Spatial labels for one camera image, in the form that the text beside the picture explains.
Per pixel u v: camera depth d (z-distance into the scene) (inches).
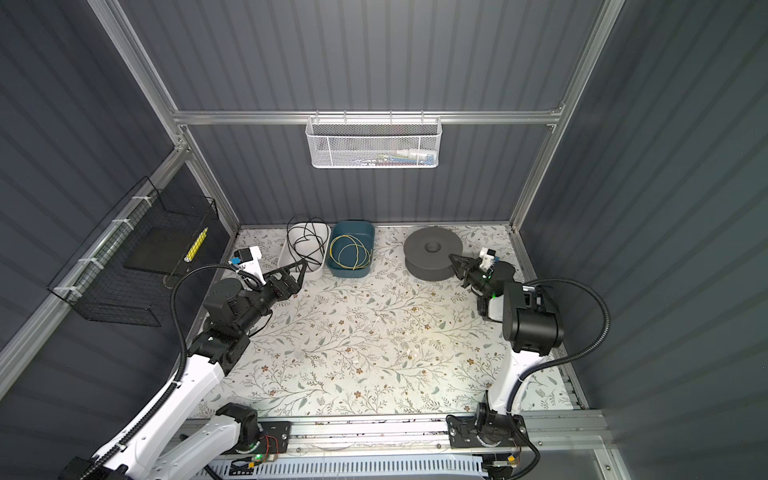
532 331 20.5
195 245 30.5
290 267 26.1
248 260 25.2
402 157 36.0
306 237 43.3
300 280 26.6
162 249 29.6
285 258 42.2
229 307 21.5
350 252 44.3
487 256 35.9
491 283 31.7
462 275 34.5
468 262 34.2
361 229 44.6
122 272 27.8
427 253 38.7
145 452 16.1
